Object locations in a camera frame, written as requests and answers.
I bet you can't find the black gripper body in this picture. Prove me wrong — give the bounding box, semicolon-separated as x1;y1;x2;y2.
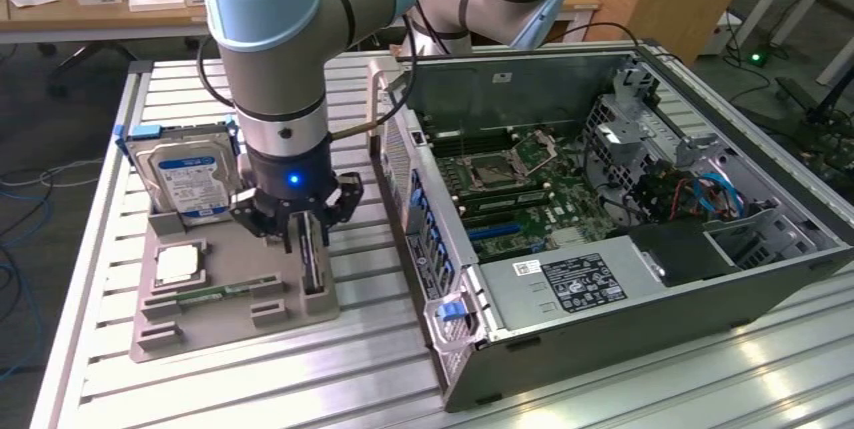
243;133;336;239

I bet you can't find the graphics card with metal bracket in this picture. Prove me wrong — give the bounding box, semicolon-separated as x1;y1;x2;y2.
292;208;331;296

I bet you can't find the hard disk in blue carrier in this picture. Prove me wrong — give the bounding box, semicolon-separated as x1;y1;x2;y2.
114;116;246;228

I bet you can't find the silver CPU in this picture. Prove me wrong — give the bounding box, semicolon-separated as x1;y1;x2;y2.
154;244;206;286

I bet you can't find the beige card retention latch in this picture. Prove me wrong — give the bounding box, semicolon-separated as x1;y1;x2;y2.
366;58;410;151

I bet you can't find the grey plastic parts rack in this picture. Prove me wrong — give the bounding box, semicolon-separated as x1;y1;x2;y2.
130;198;342;364

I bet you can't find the CPU socket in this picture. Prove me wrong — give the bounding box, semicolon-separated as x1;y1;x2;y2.
466;151;530;188

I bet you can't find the blue expansion slot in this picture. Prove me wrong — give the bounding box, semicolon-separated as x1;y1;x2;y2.
466;222;523;243

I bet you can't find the installed green RAM stick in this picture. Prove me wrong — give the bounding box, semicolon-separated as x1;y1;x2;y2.
459;192;546;214

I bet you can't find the metal socket cover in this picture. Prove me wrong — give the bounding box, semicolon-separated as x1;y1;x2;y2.
510;129;559;161

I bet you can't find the green motherboard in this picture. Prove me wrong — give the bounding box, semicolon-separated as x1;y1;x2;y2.
426;121;642;258

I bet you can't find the grey power supply unit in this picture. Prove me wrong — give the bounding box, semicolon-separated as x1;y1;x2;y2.
479;234;669;343

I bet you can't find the silver perforated drive cage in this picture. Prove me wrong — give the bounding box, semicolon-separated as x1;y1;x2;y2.
583;68;670;186

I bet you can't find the open dark grey PC case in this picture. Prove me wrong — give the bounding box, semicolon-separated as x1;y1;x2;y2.
366;37;854;413

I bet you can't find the wooden cabinet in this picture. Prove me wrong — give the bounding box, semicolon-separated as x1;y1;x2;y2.
553;0;766;63

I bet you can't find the silver disk bay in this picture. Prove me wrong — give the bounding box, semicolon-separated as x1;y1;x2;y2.
703;201;826;273

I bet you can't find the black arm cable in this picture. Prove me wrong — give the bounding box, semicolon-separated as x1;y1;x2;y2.
195;0;443;143

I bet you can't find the blue floor cable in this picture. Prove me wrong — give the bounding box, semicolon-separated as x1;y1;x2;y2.
0;187;56;381

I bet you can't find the orange wire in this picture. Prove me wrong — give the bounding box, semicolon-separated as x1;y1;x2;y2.
670;178;710;221

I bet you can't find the black cable behind case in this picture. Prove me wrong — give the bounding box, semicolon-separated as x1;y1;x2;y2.
553;21;643;51

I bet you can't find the blue wire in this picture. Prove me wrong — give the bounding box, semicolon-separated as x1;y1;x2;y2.
693;173;746;223

